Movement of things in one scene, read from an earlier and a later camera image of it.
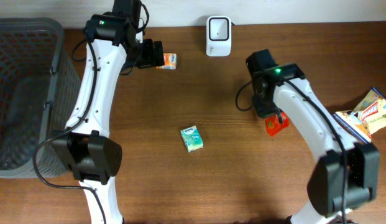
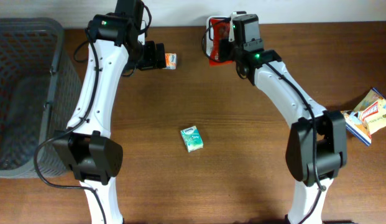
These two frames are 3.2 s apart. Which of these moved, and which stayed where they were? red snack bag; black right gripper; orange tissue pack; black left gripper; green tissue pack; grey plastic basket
Moved: red snack bag; black right gripper
Stayed: orange tissue pack; grey plastic basket; green tissue pack; black left gripper
